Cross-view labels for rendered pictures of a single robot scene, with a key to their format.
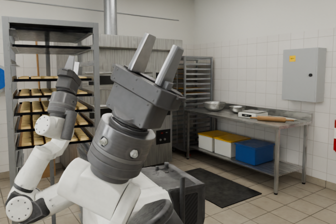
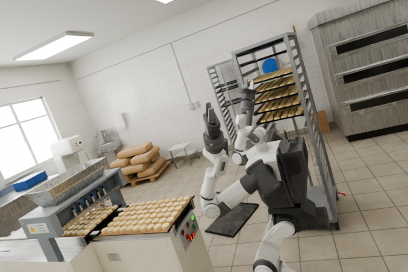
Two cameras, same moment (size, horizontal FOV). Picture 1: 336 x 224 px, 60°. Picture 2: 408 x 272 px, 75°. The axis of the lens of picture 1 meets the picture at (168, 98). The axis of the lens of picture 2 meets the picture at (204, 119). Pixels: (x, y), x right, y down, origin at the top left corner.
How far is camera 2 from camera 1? 88 cm
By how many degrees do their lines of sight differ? 54
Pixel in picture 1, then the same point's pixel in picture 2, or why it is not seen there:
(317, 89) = not seen: outside the picture
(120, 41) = (360, 4)
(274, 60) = not seen: outside the picture
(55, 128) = (242, 121)
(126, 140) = (207, 141)
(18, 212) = (236, 160)
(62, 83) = (243, 96)
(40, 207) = (244, 158)
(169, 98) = (210, 127)
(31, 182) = (240, 147)
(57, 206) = not seen: hidden behind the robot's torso
